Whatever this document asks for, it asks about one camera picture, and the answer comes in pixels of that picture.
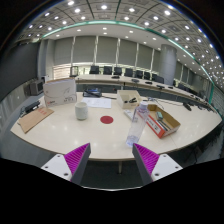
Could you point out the flat round red coaster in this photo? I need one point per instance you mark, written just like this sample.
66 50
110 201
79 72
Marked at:
106 119

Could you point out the white remote control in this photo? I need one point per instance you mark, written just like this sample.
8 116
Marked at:
128 114

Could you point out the black desk phone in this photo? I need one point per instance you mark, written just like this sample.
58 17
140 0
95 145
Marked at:
92 93

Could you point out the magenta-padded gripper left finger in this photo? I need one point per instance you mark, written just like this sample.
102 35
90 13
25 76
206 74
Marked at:
59 165

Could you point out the white copy paper package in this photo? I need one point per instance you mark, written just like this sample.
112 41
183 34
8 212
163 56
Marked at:
59 93

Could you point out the clear plastic water bottle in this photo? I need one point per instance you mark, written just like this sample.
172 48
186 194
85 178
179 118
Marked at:
136 128

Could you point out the group of round ceiling lights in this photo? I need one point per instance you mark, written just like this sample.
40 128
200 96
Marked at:
104 7

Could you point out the grey box monitor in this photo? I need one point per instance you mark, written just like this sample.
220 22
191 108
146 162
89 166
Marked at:
36 87

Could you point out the brown cardboard sheet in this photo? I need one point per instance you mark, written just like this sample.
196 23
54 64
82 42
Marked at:
34 119

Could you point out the white printed paper sheet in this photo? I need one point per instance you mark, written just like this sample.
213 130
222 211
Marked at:
96 102

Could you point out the row of black office chairs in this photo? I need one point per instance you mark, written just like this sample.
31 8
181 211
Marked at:
107 70

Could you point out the grey-green board eraser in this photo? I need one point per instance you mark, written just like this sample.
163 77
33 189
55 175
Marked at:
159 115

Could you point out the bundle of dark pens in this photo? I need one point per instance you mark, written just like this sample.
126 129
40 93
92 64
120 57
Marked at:
164 125

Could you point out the black desk microphone base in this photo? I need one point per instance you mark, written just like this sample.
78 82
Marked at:
187 107

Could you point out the long curved conference desk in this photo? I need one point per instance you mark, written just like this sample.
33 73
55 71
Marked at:
100 80

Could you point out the brown cardboard box red side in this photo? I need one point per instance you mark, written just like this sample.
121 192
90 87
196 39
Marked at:
170 123

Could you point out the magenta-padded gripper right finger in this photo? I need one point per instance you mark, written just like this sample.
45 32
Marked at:
163 165

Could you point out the beige open cardboard box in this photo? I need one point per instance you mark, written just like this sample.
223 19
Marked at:
124 99

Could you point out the black stapler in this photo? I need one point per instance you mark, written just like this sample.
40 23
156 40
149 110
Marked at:
132 100

